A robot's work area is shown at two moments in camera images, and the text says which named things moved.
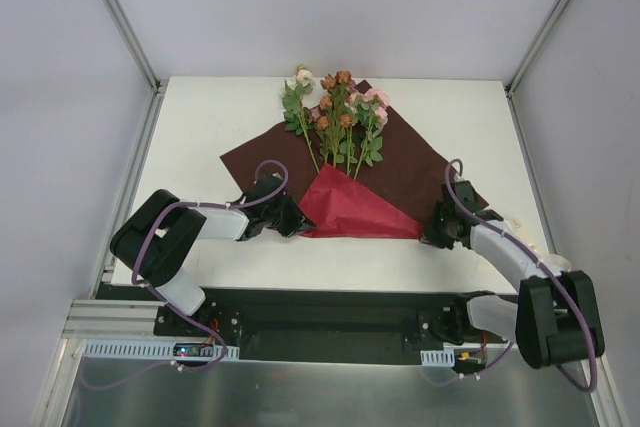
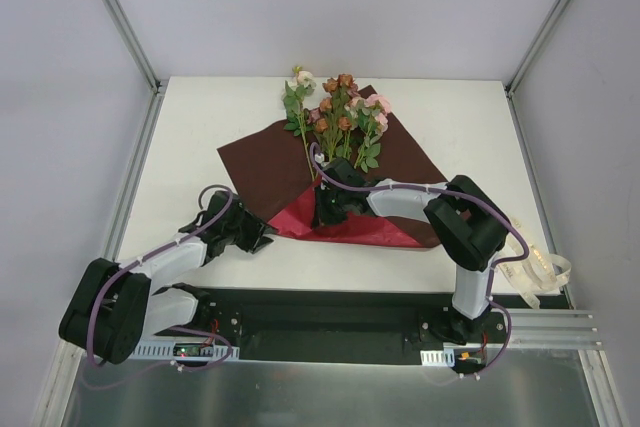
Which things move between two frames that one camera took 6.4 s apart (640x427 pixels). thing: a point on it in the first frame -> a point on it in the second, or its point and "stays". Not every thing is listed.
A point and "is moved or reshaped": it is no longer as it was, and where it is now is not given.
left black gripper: x=288 y=212 -> x=248 y=232
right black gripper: x=439 y=229 -> x=325 y=208
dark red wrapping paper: x=376 y=181 is moved or reshaped
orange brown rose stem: x=335 y=121 stays
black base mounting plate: x=302 y=325 stays
